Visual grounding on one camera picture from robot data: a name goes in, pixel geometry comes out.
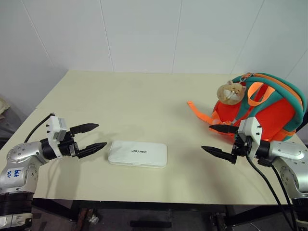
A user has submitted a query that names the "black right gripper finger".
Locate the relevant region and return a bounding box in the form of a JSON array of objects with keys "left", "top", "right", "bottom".
[
  {"left": 201, "top": 145, "right": 238, "bottom": 165},
  {"left": 208, "top": 124, "right": 239, "bottom": 135}
]

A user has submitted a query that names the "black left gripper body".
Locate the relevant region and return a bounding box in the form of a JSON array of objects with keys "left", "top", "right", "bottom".
[{"left": 59, "top": 131, "right": 82, "bottom": 159}]

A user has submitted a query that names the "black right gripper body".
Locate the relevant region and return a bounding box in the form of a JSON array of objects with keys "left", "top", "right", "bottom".
[{"left": 231, "top": 130, "right": 253, "bottom": 156}]

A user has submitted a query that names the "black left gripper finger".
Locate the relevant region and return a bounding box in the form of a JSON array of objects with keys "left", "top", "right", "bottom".
[
  {"left": 70, "top": 123, "right": 100, "bottom": 136},
  {"left": 77, "top": 141, "right": 107, "bottom": 159}
]

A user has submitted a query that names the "white rectangular box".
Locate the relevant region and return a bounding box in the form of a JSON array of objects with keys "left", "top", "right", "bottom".
[{"left": 107, "top": 140, "right": 168, "bottom": 169}]

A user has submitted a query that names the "orange and green backpack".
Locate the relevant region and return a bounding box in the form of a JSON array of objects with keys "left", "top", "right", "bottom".
[{"left": 187, "top": 72, "right": 307, "bottom": 142}]

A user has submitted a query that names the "beige cloth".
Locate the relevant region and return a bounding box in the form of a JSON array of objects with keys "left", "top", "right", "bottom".
[{"left": 0, "top": 95, "right": 12, "bottom": 114}]

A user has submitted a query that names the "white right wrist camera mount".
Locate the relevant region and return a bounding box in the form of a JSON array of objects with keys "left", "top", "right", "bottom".
[{"left": 237, "top": 116, "right": 263, "bottom": 157}]

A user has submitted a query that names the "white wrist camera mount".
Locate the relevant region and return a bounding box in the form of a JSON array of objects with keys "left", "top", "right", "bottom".
[
  {"left": 46, "top": 116, "right": 68, "bottom": 159},
  {"left": 237, "top": 116, "right": 263, "bottom": 157}
]

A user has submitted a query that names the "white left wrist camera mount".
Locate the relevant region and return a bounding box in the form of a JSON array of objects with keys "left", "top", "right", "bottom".
[{"left": 46, "top": 116, "right": 68, "bottom": 159}]

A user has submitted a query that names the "tan plush hamster keychain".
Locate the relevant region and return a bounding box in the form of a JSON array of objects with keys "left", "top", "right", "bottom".
[{"left": 217, "top": 73, "right": 253, "bottom": 106}]

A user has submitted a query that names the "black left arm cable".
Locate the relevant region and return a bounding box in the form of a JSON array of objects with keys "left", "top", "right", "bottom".
[{"left": 24, "top": 113, "right": 56, "bottom": 143}]

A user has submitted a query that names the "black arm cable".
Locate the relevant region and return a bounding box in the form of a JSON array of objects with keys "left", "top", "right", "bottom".
[
  {"left": 24, "top": 113, "right": 56, "bottom": 143},
  {"left": 244, "top": 141, "right": 295, "bottom": 231},
  {"left": 269, "top": 163, "right": 299, "bottom": 231}
]

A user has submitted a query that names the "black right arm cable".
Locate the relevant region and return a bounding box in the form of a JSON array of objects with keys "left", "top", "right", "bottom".
[
  {"left": 244, "top": 141, "right": 295, "bottom": 231},
  {"left": 269, "top": 163, "right": 299, "bottom": 231}
]

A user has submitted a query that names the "black metal table frame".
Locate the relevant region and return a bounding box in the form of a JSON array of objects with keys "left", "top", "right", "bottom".
[{"left": 31, "top": 198, "right": 295, "bottom": 231}]

